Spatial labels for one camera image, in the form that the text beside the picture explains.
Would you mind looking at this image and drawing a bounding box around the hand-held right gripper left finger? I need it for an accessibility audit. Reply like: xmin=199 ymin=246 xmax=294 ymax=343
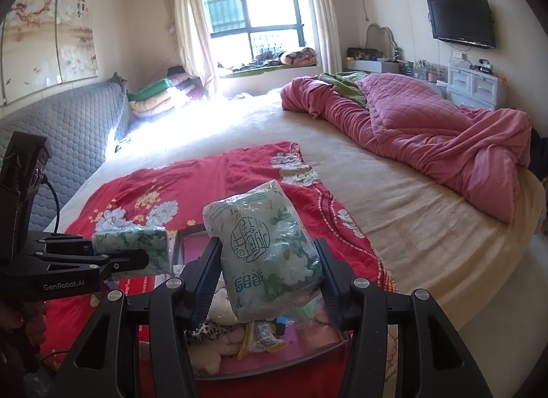
xmin=51 ymin=235 xmax=223 ymax=398

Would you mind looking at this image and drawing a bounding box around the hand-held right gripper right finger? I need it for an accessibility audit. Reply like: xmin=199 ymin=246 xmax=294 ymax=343
xmin=314 ymin=237 xmax=493 ymax=398

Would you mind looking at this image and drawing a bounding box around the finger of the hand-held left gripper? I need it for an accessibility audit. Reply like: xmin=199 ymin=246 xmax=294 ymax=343
xmin=36 ymin=249 xmax=151 ymax=283
xmin=40 ymin=233 xmax=97 ymax=255

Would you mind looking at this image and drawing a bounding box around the green tissue pack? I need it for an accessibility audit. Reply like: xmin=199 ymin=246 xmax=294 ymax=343
xmin=202 ymin=179 xmax=325 ymax=322
xmin=92 ymin=226 xmax=170 ymax=276

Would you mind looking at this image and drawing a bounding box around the red cardboard box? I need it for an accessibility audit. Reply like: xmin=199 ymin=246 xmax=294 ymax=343
xmin=137 ymin=222 xmax=356 ymax=398

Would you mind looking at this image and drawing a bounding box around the leopard print cloth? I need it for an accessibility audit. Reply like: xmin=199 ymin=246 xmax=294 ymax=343
xmin=188 ymin=321 xmax=240 ymax=341

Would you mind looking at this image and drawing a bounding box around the cream plush toy with dress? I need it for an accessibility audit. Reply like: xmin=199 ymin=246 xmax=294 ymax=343
xmin=186 ymin=334 xmax=245 ymax=375

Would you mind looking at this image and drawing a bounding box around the yellow packet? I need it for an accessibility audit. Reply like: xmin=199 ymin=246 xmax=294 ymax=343
xmin=237 ymin=320 xmax=287 ymax=360

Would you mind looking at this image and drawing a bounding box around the person's left hand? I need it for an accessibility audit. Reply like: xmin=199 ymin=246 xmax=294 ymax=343
xmin=0 ymin=295 xmax=46 ymax=375

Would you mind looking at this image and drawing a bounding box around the grey quilted headboard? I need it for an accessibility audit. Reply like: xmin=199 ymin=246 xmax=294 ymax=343
xmin=0 ymin=81 xmax=131 ymax=227

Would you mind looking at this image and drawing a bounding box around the red floral blanket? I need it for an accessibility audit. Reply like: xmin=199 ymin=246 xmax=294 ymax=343
xmin=40 ymin=141 xmax=397 ymax=398

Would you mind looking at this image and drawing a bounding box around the stack of folded blankets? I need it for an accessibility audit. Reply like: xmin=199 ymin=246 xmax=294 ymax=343
xmin=127 ymin=65 xmax=202 ymax=118

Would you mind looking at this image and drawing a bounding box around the pink quilt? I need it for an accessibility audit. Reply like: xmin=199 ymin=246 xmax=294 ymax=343
xmin=280 ymin=73 xmax=534 ymax=224

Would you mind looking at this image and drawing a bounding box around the green blanket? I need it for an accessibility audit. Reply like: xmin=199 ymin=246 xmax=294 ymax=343
xmin=319 ymin=73 xmax=371 ymax=108

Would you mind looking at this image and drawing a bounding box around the vanity table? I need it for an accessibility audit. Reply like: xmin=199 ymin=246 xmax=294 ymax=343
xmin=346 ymin=47 xmax=448 ymax=90

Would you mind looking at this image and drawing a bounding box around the windowsill bedding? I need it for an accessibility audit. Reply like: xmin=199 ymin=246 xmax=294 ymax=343
xmin=218 ymin=47 xmax=318 ymax=75

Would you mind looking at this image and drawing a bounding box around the cream curtain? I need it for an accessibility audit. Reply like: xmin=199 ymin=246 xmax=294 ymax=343
xmin=171 ymin=0 xmax=221 ymax=101
xmin=305 ymin=0 xmax=343 ymax=73

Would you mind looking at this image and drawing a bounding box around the vanity mirror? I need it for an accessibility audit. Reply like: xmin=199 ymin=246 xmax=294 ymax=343
xmin=366 ymin=23 xmax=399 ymax=60

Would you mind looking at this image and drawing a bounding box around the white drawer cabinet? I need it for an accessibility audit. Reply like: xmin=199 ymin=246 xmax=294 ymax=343
xmin=446 ymin=60 xmax=508 ymax=112

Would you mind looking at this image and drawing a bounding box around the dark cloth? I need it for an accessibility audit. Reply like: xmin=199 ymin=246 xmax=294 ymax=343
xmin=528 ymin=124 xmax=548 ymax=185

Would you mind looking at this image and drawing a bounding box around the window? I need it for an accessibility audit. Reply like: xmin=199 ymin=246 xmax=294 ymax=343
xmin=198 ymin=0 xmax=306 ymax=77

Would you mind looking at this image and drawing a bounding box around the black television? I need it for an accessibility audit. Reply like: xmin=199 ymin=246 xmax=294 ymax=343
xmin=427 ymin=0 xmax=496 ymax=50

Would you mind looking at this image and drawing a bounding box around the black cable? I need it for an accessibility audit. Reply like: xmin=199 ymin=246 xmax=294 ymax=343
xmin=40 ymin=175 xmax=63 ymax=234

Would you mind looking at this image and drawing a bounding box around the floral wall painting panel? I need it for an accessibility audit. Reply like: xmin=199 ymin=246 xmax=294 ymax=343
xmin=0 ymin=0 xmax=63 ymax=105
xmin=55 ymin=0 xmax=100 ymax=82

